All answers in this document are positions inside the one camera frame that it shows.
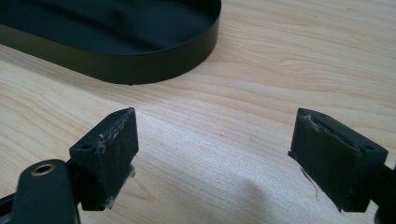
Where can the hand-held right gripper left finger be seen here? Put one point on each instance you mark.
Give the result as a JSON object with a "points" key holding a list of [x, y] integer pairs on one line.
{"points": [[115, 158]]}

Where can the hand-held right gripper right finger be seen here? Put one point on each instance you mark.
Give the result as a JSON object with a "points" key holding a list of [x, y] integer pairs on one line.
{"points": [[330, 158]]}

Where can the black oval metal tray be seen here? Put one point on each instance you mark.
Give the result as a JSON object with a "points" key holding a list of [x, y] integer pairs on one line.
{"points": [[124, 67]]}

